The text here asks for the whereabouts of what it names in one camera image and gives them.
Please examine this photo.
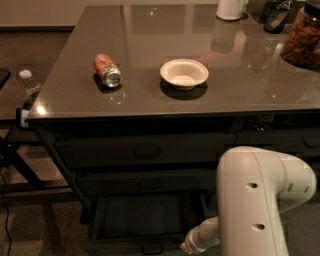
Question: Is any jar of brown snacks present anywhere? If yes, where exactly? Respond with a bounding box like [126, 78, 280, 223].
[281, 0, 320, 69]

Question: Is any dark drawer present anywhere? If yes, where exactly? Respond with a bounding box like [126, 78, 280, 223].
[234, 128, 320, 157]
[85, 192, 209, 256]
[77, 169, 215, 196]
[55, 133, 235, 169]

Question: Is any black object on counter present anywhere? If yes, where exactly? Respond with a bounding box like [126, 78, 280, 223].
[263, 0, 293, 34]

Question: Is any dark cabinet frame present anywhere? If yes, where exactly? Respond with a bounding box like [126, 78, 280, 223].
[27, 113, 320, 225]

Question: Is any orange soda can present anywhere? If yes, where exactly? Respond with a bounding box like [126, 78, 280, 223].
[94, 54, 122, 88]

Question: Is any dark side table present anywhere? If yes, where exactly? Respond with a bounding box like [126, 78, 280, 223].
[1, 105, 73, 200]

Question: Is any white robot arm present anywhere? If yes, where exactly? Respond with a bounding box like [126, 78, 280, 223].
[181, 146, 317, 256]

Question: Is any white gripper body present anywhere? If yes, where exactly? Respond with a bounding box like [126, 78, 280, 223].
[184, 230, 206, 254]

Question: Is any white paper bowl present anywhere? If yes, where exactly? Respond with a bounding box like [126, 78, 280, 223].
[160, 59, 209, 90]

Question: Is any black cable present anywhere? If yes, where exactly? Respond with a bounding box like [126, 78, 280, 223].
[0, 166, 14, 256]

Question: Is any white cylindrical container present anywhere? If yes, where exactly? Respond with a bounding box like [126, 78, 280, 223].
[216, 0, 245, 21]

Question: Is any clear water bottle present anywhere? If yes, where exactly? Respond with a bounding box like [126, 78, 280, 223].
[19, 70, 42, 109]

